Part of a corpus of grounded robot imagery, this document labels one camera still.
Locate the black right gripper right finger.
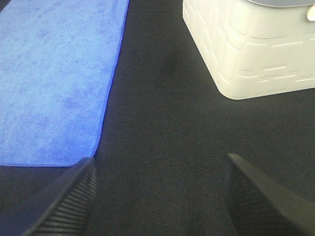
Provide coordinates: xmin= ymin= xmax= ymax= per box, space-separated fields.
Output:
xmin=223 ymin=153 xmax=315 ymax=236

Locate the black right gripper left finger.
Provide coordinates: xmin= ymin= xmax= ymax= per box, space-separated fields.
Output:
xmin=0 ymin=157 xmax=97 ymax=236

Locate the blue microfibre towel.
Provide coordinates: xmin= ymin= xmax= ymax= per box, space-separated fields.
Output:
xmin=0 ymin=0 xmax=129 ymax=167

